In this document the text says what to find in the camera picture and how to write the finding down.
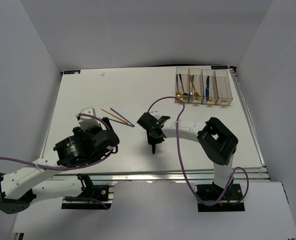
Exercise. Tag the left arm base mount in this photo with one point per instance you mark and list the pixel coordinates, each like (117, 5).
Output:
(92, 196)

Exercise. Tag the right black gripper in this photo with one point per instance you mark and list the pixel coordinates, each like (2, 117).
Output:
(151, 141)

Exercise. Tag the black spoon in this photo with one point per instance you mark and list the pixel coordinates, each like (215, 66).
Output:
(184, 92)

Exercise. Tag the blue chopstick lower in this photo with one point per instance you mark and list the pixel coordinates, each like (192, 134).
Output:
(120, 122)

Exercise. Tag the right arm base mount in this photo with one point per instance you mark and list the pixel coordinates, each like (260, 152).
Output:
(228, 203)

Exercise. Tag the blue chopstick upper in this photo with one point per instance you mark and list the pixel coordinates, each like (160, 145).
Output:
(122, 117)

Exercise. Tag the iridescent gold spoon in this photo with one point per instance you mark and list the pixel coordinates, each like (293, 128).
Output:
(178, 93)

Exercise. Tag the iridescent teal fork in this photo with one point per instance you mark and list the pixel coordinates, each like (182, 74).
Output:
(191, 78)

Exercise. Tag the aluminium table frame rail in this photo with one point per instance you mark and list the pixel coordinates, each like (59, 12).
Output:
(254, 175)

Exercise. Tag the gold fork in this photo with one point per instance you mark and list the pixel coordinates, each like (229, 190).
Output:
(196, 93)

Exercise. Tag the clear four-compartment organizer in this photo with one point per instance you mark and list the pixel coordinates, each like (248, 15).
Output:
(220, 87)

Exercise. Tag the black knife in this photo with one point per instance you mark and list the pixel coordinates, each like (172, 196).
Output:
(152, 142)

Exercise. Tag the right blue table label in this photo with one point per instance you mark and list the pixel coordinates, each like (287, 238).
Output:
(219, 67)

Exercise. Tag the blue table label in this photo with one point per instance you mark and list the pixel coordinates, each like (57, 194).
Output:
(219, 67)
(70, 72)

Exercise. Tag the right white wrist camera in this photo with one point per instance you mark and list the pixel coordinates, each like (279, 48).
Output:
(155, 114)

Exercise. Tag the blue chopstick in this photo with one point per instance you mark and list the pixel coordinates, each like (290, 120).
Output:
(120, 122)
(122, 117)

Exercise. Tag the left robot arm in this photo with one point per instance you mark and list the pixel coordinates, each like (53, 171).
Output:
(31, 184)

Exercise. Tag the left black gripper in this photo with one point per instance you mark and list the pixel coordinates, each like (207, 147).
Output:
(79, 131)

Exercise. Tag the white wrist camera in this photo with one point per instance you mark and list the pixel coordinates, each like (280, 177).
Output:
(86, 119)
(155, 114)

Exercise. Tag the orange chopstick upper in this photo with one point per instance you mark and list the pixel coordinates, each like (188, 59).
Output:
(114, 116)

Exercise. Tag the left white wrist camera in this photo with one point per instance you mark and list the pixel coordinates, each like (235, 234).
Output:
(86, 119)

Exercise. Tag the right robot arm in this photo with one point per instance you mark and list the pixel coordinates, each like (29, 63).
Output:
(217, 141)

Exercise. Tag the blue knife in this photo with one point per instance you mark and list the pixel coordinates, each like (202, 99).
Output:
(207, 89)

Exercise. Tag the left blue table label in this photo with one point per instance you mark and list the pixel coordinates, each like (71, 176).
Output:
(70, 72)

